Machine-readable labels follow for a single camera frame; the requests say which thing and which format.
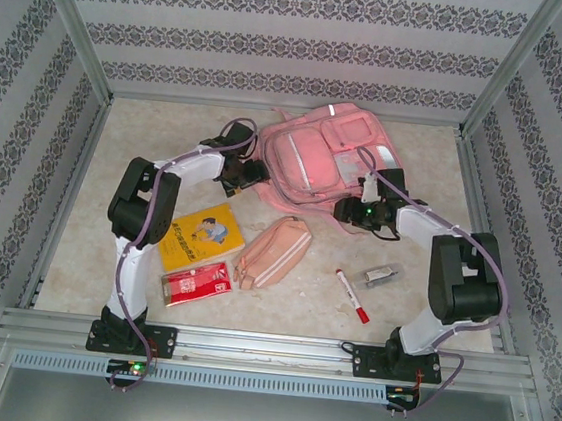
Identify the pink school backpack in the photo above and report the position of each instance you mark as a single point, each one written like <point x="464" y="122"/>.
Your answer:
<point x="296" y="157"/>

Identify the yellow illustrated book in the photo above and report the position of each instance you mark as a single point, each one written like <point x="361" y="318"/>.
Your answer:
<point x="207" y="243"/>

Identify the peach striped pencil case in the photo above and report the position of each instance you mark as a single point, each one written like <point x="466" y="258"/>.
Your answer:
<point x="271" y="252"/>

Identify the red white marker pen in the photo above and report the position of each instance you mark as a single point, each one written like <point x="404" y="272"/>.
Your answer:
<point x="352" y="296"/>

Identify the red rectangular packet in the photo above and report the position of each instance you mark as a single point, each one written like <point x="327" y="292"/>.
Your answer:
<point x="198" y="284"/>

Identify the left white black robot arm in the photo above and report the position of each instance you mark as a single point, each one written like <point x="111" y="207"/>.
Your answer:
<point x="138" y="276"/>

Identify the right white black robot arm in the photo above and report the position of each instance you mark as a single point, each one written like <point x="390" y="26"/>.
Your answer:
<point x="463" y="290"/>

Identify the aluminium rear rail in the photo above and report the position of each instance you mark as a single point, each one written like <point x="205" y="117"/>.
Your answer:
<point x="197" y="99"/>

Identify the aluminium side rail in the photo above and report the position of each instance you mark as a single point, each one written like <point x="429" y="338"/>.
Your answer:
<point x="77" y="174"/>
<point x="479" y="216"/>

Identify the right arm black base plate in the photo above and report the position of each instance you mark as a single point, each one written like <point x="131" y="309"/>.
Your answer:
<point x="365" y="362"/>

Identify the aluminium mounting rail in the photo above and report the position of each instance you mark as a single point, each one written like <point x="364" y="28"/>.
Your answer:
<point x="256" y="349"/>

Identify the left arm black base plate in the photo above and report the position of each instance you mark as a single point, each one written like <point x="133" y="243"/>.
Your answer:
<point x="166" y="341"/>

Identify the aluminium frame post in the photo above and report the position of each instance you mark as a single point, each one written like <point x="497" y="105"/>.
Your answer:
<point x="69" y="22"/>
<point x="514" y="69"/>

